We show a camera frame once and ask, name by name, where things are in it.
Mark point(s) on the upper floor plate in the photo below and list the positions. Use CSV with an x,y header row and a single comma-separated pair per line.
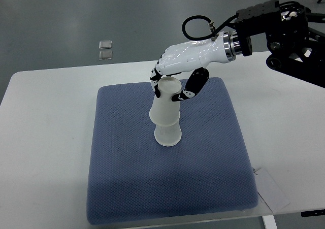
x,y
105,44

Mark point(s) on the white paper tag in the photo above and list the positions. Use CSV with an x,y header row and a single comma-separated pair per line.
x,y
269,191

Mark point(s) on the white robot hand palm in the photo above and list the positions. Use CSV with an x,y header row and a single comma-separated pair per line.
x,y
189,56

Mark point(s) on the floor plate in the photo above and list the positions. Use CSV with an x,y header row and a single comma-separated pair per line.
x,y
105,54
105,44

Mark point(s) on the blue foam cushion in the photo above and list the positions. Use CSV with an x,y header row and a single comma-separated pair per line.
x,y
133,177

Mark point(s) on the white paper cup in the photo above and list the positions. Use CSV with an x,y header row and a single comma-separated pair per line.
x,y
168,135
164,112

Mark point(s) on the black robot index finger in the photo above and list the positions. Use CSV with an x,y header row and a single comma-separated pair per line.
x,y
154,83

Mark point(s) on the lower floor plate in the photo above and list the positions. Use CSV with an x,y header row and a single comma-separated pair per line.
x,y
105,54

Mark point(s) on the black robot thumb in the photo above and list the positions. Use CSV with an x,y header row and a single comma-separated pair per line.
x,y
193,86

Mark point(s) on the white table leg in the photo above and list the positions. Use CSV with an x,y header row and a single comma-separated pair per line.
x,y
269,222

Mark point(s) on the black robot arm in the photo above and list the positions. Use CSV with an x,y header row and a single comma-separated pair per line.
x,y
296,49

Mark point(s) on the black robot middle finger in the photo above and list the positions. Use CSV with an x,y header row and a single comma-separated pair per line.
x,y
154,77

